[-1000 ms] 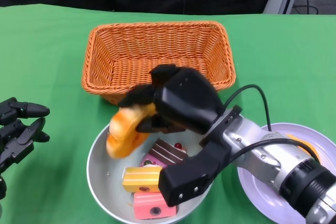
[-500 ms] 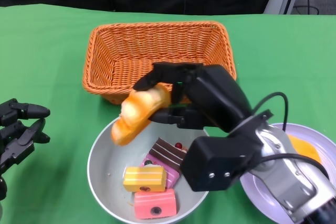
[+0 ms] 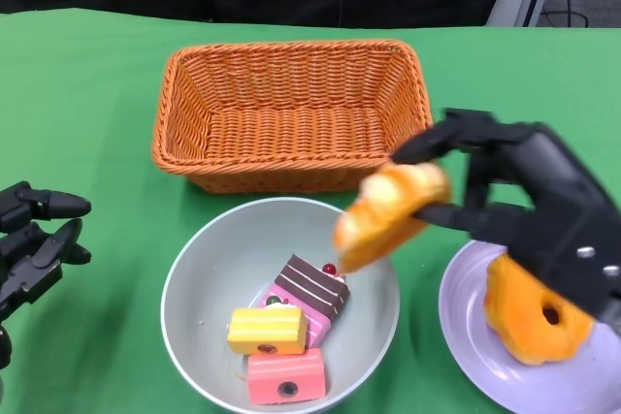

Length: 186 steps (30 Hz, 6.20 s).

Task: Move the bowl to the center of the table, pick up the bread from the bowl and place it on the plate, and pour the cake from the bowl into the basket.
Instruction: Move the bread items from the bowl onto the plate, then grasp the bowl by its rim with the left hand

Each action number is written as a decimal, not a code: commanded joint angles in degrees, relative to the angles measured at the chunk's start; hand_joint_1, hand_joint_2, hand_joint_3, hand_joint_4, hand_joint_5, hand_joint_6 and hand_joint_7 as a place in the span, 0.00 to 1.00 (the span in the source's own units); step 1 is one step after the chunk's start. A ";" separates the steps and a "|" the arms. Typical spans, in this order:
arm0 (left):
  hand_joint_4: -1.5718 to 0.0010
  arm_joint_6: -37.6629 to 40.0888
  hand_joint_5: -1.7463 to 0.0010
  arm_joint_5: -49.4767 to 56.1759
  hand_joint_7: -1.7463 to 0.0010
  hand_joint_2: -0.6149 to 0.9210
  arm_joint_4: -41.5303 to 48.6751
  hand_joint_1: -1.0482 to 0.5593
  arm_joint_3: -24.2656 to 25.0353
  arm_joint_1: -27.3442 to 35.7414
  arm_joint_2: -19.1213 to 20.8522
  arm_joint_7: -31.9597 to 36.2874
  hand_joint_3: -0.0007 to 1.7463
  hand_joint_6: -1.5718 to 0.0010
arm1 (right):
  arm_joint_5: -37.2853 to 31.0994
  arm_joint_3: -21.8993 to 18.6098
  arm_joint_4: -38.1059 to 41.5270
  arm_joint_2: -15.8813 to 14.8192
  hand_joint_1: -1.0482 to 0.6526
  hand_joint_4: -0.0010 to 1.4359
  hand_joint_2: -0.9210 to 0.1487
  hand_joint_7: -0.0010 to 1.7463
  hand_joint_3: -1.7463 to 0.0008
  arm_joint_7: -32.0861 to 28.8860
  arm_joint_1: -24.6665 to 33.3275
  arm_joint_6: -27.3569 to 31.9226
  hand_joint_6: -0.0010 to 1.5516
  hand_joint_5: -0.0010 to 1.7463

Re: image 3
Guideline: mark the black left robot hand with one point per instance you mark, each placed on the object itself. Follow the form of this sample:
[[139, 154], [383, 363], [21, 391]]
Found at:
[[29, 249]]

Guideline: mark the chocolate layered cake slice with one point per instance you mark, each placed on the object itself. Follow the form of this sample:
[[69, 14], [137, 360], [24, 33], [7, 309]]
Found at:
[[313, 288]]

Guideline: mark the yellow cake block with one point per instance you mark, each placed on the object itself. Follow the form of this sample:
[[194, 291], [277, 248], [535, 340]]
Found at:
[[267, 329]]

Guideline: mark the orange striped croissant bread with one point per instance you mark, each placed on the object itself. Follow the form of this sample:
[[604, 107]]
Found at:
[[524, 327], [388, 220]]

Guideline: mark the pink layered cake slice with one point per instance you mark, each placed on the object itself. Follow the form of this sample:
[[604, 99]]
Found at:
[[317, 327]]

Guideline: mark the grey-green bowl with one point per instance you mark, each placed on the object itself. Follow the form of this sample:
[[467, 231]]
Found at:
[[218, 259]]

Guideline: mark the green tablecloth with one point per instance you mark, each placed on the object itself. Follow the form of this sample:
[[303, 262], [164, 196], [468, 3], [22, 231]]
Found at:
[[73, 94]]

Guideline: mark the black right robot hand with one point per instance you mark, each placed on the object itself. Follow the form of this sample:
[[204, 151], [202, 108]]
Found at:
[[558, 215]]

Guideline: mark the pink cake block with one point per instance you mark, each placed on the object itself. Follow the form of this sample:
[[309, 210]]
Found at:
[[286, 370]]

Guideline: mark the lavender plate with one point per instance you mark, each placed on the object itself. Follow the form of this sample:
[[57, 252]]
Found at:
[[466, 336]]

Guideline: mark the orange wicker basket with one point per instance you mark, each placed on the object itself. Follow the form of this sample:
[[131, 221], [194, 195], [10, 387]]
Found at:
[[291, 142]]

